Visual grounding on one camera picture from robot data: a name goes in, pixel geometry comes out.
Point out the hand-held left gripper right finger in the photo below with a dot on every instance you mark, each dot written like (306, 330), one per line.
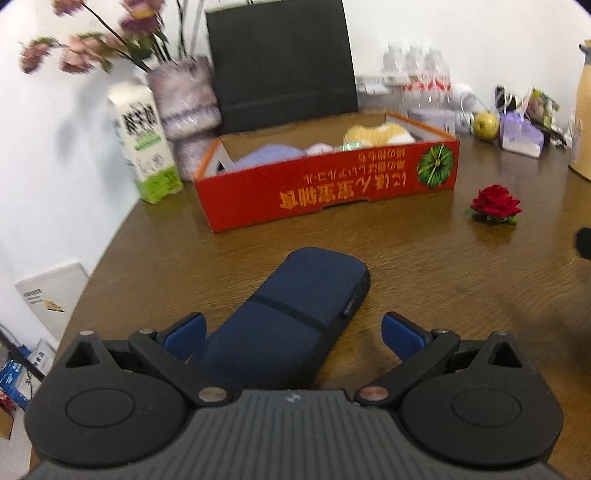
(402, 334)

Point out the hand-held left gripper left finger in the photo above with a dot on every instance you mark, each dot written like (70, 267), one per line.
(187, 331)

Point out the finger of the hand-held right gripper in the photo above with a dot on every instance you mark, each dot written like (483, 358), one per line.
(584, 243)

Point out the dark blue zip case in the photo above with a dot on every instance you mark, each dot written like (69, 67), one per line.
(295, 314)

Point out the red cardboard box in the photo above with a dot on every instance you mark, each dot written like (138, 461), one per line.
(323, 189)

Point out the purple knitted cloth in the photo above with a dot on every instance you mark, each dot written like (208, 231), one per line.
(270, 154)

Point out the yellow white plush toy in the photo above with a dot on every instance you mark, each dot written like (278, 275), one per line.
(374, 134)

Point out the red artificial rose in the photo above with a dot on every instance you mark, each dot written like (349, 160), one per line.
(496, 203)

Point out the small black box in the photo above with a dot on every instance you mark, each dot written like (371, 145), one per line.
(556, 137)

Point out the purple tissue pack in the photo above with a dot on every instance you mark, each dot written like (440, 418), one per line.
(521, 136)

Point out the yellow thermos jug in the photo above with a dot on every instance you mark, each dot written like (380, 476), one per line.
(582, 115)

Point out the colourful snack bag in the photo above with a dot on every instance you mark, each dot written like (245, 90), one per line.
(542, 108)

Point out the yellow-green apple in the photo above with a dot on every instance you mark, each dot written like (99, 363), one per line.
(485, 125)

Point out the black light stand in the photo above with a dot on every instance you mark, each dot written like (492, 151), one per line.
(14, 346)

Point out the blue white packets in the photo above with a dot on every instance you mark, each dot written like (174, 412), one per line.
(18, 378)

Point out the white robot-shaped gadget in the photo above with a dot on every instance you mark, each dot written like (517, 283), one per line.
(464, 104)

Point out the pale printed tin box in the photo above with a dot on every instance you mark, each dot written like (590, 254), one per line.
(434, 119)

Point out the white green milk carton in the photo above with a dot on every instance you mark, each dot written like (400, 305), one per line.
(143, 138)

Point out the clear water bottle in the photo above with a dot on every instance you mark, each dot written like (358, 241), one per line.
(437, 74)
(416, 69)
(393, 62)

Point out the mottled purple white vase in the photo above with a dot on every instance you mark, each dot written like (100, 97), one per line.
(182, 106)

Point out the flat white carton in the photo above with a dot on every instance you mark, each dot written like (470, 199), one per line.
(381, 84)

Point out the black paper bag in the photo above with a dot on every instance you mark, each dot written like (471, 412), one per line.
(281, 69)

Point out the dried pink rose bouquet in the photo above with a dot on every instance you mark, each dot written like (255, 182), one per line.
(87, 46)

